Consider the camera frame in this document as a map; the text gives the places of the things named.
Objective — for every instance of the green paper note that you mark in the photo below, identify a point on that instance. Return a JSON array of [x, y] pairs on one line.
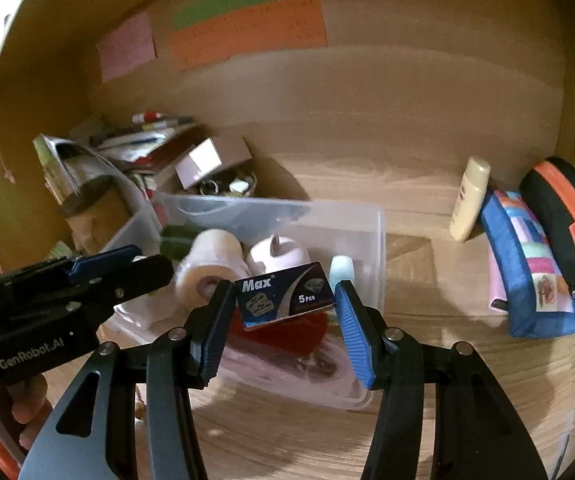
[[222, 7]]

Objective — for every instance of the small white cardboard box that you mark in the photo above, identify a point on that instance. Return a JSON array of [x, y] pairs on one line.
[[207, 160]]

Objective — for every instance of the pink paper note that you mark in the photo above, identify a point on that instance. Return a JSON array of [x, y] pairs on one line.
[[127, 47]]

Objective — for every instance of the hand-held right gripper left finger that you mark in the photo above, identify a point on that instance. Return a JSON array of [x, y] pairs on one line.
[[215, 332]]

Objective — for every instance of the red round item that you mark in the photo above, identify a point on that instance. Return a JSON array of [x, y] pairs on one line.
[[287, 340]]

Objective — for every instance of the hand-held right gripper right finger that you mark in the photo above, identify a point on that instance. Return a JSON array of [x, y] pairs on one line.
[[355, 337]]

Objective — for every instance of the dark blue razor blade box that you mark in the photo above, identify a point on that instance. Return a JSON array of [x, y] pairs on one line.
[[285, 297]]

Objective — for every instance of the pink flat case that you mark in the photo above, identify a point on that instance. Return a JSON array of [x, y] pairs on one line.
[[497, 285]]

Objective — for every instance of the wooden desktop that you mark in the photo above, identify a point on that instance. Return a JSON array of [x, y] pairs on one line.
[[442, 385]]

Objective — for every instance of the white tape roll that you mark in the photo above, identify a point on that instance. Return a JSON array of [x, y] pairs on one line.
[[212, 260]]

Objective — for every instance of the blue patchwork pencil case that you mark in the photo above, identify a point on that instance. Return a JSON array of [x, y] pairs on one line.
[[527, 270]]

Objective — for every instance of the cream lotion bottle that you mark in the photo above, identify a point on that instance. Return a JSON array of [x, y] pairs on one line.
[[470, 195]]

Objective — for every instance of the red and white correction pen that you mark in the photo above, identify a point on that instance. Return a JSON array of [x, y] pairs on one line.
[[148, 116]]

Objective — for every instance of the light blue capped item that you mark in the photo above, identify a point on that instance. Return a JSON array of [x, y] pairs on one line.
[[341, 270]]

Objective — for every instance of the person's left hand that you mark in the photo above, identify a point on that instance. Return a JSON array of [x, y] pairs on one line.
[[32, 407]]

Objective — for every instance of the green glass bottle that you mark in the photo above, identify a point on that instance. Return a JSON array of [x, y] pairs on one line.
[[177, 244]]

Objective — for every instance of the orange paper note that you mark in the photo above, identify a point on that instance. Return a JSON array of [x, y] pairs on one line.
[[247, 35]]

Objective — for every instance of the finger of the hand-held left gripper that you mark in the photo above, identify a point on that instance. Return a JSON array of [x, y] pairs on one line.
[[132, 280], [102, 262]]

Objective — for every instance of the black and orange round case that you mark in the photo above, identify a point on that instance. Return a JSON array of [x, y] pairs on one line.
[[562, 215]]

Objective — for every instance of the pale pink round item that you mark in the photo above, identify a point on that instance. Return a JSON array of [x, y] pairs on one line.
[[277, 260]]

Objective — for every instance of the clear plastic bin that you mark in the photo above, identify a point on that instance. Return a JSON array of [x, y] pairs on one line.
[[362, 240]]

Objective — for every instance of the stack of books and papers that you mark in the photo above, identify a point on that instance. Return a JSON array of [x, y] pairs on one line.
[[157, 155]]

